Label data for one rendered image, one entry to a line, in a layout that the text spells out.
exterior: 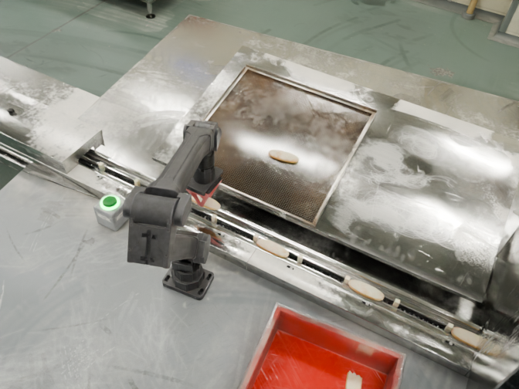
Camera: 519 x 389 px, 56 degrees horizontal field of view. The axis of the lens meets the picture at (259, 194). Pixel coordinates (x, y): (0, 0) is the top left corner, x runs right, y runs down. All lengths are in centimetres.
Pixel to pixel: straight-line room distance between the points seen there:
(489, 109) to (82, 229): 159
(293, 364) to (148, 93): 118
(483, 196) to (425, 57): 258
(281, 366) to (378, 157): 72
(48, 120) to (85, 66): 197
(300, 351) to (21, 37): 338
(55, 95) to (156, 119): 41
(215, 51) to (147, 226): 142
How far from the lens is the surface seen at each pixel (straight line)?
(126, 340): 130
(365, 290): 135
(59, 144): 165
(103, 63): 370
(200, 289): 134
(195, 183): 132
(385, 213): 147
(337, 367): 128
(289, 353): 127
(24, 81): 215
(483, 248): 149
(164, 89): 198
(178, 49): 222
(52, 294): 141
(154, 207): 87
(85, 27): 415
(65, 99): 201
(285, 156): 153
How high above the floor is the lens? 197
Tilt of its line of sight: 48 degrees down
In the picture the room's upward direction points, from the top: 5 degrees clockwise
